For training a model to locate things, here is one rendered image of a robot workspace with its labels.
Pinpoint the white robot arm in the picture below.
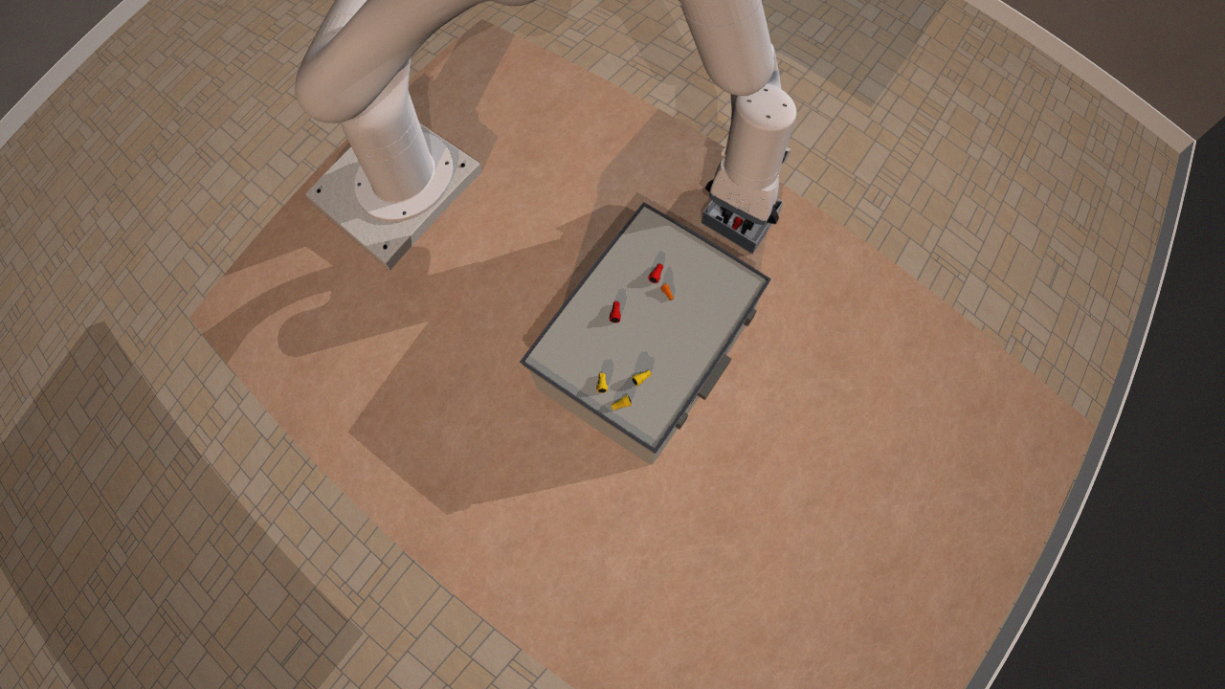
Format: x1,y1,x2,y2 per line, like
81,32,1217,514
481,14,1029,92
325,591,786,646
295,0,796,222

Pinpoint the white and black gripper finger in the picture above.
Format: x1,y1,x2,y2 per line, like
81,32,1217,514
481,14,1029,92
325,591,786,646
706,180,733,226
741,205,779,234

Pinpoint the grey rectangular case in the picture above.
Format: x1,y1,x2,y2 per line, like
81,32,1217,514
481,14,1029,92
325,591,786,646
519,202,771,465

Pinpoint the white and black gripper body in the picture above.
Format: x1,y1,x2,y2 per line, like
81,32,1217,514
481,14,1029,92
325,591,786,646
709,158,779,226

